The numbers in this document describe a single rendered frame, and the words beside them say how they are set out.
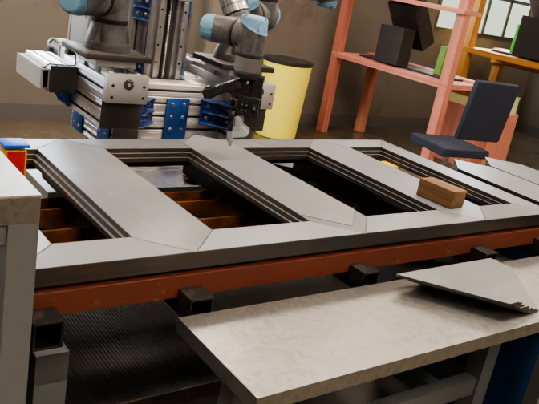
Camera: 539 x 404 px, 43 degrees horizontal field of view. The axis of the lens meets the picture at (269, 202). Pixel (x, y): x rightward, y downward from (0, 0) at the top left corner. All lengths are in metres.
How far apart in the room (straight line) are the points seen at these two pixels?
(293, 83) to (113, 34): 3.75
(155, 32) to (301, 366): 1.56
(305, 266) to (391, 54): 4.80
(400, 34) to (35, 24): 2.96
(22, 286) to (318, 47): 5.87
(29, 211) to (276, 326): 0.56
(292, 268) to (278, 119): 4.54
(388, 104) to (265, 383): 6.50
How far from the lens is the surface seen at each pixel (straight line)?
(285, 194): 1.74
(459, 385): 2.26
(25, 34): 5.41
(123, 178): 1.67
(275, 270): 1.45
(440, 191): 1.95
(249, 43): 1.89
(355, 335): 1.35
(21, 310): 1.01
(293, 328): 1.32
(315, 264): 1.52
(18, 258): 0.97
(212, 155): 1.97
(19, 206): 0.94
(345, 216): 1.67
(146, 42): 2.52
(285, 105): 5.95
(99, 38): 2.31
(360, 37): 7.03
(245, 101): 1.91
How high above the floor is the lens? 1.37
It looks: 18 degrees down
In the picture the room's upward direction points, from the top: 11 degrees clockwise
